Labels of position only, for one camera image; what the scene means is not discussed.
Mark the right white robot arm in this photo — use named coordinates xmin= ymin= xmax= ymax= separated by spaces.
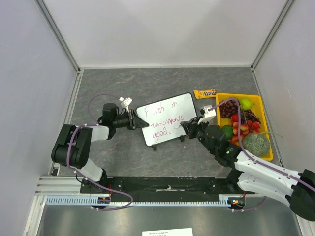
xmin=181 ymin=118 xmax=315 ymax=221

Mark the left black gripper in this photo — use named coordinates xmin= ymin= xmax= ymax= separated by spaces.
xmin=112 ymin=109 xmax=148 ymax=130

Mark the green lime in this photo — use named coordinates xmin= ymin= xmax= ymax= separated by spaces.
xmin=221 ymin=125 xmax=234 ymax=140

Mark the purple grape bunch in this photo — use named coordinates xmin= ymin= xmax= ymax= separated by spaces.
xmin=219 ymin=99 xmax=240 ymax=119

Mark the green pear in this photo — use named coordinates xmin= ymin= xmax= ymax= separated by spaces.
xmin=240 ymin=97 xmax=253 ymax=111

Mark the yellow candy packet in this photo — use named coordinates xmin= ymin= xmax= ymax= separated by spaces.
xmin=193 ymin=88 xmax=217 ymax=99

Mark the red cherries cluster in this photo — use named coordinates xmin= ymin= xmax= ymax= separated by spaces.
xmin=230 ymin=112 xmax=261 ymax=144

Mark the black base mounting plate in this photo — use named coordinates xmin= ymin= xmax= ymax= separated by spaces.
xmin=80 ymin=176 xmax=256 ymax=202

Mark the white paper label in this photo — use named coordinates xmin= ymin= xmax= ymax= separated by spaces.
xmin=142 ymin=228 xmax=193 ymax=236

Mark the yellow plastic fruit tray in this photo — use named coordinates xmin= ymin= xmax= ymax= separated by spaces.
xmin=215 ymin=92 xmax=274 ymax=161

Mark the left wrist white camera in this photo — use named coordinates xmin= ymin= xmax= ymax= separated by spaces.
xmin=119 ymin=97 xmax=132 ymax=112

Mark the green netted melon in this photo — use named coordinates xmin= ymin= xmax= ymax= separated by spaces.
xmin=242 ymin=133 xmax=270 ymax=157

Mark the whiteboard metal wire stand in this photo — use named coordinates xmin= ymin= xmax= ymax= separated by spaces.
xmin=152 ymin=135 xmax=185 ymax=151

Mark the white whiteboard black frame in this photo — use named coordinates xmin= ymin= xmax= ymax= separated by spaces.
xmin=136 ymin=92 xmax=197 ymax=146

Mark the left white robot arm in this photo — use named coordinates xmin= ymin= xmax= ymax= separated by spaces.
xmin=51 ymin=103 xmax=149 ymax=193

